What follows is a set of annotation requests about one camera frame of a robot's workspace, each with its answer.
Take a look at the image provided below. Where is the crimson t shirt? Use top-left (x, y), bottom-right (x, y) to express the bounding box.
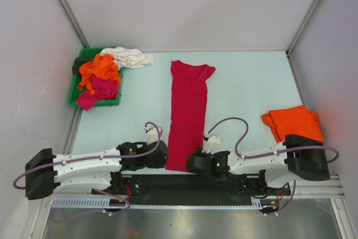
top-left (166, 60), bottom-right (216, 172)

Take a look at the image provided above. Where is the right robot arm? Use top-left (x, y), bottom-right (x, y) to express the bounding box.
top-left (186, 134), bottom-right (331, 195)

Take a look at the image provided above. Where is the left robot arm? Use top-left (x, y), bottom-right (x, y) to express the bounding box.
top-left (25, 140), bottom-right (168, 200)

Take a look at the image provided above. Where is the magenta t shirt in bin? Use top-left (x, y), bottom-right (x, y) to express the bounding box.
top-left (75, 74), bottom-right (120, 111)

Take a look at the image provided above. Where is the folded orange t shirt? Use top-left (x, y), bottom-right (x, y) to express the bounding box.
top-left (261, 105), bottom-right (324, 142)

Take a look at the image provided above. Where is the crumpled orange t shirt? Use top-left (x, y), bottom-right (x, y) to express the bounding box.
top-left (78, 53), bottom-right (121, 95)

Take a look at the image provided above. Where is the green plastic bin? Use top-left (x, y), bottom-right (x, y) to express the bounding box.
top-left (68, 47), bottom-right (121, 107)

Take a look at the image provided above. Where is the white t shirt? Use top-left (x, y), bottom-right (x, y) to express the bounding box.
top-left (100, 46), bottom-right (154, 69)

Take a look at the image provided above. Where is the dark green t shirt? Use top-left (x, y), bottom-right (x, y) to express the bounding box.
top-left (72, 57), bottom-right (93, 76)

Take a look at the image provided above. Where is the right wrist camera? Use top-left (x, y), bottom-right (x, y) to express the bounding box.
top-left (202, 133), bottom-right (221, 154)

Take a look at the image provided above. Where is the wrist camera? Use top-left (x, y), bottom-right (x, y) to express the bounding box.
top-left (144, 127), bottom-right (163, 145)
top-left (202, 133), bottom-right (221, 154)

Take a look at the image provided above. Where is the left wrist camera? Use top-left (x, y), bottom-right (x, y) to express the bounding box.
top-left (144, 127), bottom-right (163, 145)

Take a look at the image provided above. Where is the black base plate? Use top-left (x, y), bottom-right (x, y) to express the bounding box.
top-left (104, 173), bottom-right (291, 207)

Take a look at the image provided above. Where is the grey slotted cable duct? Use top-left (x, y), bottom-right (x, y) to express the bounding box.
top-left (51, 197), bottom-right (265, 210)

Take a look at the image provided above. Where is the aluminium frame rail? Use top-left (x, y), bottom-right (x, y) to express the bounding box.
top-left (50, 174), bottom-right (345, 199)

